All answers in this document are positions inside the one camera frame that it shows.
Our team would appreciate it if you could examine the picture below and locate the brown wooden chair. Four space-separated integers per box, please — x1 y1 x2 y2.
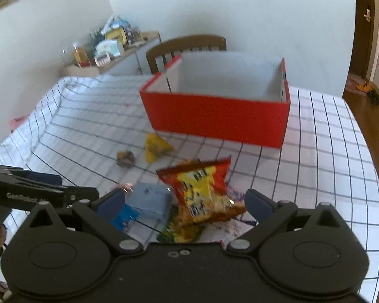
145 35 227 74

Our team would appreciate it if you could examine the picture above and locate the white tissue pack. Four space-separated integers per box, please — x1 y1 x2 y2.
95 39 124 59

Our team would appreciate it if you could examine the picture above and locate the pink object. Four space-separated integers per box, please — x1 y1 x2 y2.
9 116 29 131

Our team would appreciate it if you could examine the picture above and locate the white checked tablecloth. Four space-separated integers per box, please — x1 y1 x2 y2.
0 75 379 303

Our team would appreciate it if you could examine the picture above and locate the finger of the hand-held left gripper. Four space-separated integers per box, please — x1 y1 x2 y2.
7 168 63 186
65 186 99 208

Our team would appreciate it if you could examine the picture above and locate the clear glass jar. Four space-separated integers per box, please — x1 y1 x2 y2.
60 48 75 68

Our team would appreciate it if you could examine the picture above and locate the jar with orange contents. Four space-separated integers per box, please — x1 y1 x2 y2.
72 42 91 67

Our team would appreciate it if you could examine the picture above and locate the small white timer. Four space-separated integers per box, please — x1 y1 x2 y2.
94 53 112 67

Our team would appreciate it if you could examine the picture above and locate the green snack packet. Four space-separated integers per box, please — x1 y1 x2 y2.
156 218 204 243

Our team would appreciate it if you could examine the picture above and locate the brown wooden door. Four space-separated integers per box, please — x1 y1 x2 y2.
350 0 379 84

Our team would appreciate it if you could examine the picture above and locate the white side cabinet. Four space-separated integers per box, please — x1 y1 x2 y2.
63 31 162 77

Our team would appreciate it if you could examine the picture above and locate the red cardboard box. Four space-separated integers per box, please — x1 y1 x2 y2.
139 54 291 149

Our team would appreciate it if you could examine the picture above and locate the purple and white snack packet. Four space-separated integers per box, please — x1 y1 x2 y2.
208 186 259 247

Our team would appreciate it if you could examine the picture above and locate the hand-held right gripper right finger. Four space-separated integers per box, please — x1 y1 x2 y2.
227 189 350 256

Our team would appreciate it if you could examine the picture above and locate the blue and white carton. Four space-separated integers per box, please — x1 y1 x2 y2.
109 14 136 38

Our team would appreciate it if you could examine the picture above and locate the red and yellow snack packet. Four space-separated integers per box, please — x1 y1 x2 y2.
156 156 247 228

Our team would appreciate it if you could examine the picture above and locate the yellow box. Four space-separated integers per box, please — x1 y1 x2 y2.
105 28 128 43

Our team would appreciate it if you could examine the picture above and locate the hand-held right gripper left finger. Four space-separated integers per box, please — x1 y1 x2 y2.
27 189 144 256

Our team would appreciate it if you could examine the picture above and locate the small brown wrapped candy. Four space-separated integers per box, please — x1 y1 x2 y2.
116 150 136 168

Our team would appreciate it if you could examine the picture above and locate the blue snack packet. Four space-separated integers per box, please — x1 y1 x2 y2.
110 181 174 232

